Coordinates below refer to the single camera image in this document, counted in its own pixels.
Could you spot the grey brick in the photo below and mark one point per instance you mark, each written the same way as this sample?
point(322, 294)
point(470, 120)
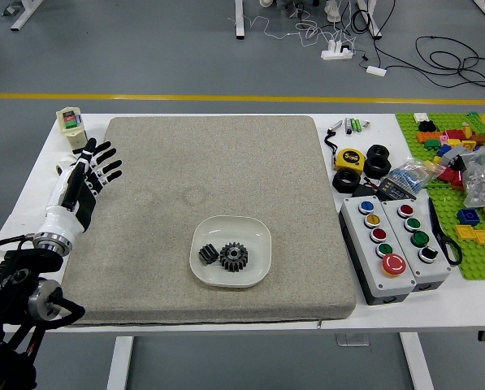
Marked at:
point(455, 153)

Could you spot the white power adapter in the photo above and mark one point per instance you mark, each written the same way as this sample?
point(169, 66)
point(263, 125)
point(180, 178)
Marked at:
point(376, 70)

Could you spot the grey table bracket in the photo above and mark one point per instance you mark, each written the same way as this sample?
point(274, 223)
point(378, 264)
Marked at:
point(352, 339)

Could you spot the small black display module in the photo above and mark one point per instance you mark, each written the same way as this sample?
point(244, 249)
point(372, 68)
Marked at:
point(396, 190)

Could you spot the long green brick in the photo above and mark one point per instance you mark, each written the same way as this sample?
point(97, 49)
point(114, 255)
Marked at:
point(476, 122)

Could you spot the black brick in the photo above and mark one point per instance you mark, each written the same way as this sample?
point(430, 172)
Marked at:
point(427, 126)

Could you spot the white brick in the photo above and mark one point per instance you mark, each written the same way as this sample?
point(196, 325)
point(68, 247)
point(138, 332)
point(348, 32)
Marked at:
point(421, 118)

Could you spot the green battery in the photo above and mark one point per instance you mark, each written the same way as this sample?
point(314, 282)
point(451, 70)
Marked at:
point(359, 124)
point(353, 124)

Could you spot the black scissors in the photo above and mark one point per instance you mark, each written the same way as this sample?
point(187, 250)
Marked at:
point(439, 227)

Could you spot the white pipe tee fitting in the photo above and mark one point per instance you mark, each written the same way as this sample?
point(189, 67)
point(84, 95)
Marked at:
point(61, 168)

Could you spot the cream switch box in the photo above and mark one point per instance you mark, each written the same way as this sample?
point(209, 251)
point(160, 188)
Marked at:
point(71, 126)

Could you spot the white power strip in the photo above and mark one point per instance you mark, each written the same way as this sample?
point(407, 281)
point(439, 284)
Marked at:
point(335, 52)

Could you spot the white square plate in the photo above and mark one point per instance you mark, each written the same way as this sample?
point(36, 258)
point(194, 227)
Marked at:
point(226, 229)

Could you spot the clear bag of silver screws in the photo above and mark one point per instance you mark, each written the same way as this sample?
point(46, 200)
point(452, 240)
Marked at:
point(483, 183)

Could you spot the yellow tape measure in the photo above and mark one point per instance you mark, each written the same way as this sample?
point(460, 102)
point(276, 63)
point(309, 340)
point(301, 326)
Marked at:
point(349, 159)

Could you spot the white black marker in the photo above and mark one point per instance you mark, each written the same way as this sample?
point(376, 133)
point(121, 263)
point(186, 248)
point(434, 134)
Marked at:
point(347, 124)

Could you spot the small black gear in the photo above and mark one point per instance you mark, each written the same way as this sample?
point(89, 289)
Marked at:
point(208, 254)

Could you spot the grey-brown mat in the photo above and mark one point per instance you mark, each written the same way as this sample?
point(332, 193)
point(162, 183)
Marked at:
point(217, 170)

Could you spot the small silver clip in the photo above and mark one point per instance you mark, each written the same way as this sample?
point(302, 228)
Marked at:
point(366, 122)

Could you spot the black flat plate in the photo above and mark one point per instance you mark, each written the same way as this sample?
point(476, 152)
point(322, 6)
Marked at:
point(364, 190)

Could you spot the big black gear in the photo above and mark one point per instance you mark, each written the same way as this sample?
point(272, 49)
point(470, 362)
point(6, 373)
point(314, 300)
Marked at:
point(234, 257)

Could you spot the blue brick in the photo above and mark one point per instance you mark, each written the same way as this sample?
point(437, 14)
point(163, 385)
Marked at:
point(468, 216)

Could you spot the red brick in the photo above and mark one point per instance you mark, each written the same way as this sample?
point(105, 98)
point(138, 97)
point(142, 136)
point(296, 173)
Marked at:
point(449, 175)

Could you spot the large black hex nut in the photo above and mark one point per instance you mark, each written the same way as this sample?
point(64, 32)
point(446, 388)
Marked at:
point(378, 167)
point(378, 150)
point(346, 180)

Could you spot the green brick baseplate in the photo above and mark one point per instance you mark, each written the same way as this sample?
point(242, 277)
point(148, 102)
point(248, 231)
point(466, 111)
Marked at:
point(449, 211)

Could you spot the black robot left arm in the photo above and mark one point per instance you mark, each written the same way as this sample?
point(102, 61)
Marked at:
point(18, 284)

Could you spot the four-button grey control box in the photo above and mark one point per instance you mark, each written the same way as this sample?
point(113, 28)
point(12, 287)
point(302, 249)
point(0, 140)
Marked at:
point(418, 243)

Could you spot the clear bag of blue parts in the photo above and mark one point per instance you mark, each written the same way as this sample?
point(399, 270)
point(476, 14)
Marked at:
point(412, 174)

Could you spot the five-button grey control box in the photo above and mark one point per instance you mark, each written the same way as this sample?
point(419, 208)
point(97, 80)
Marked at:
point(378, 260)

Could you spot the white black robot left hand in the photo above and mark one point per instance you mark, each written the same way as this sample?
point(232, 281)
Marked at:
point(77, 191)

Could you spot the yellow flat tile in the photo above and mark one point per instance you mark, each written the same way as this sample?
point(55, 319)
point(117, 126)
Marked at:
point(483, 236)
point(465, 232)

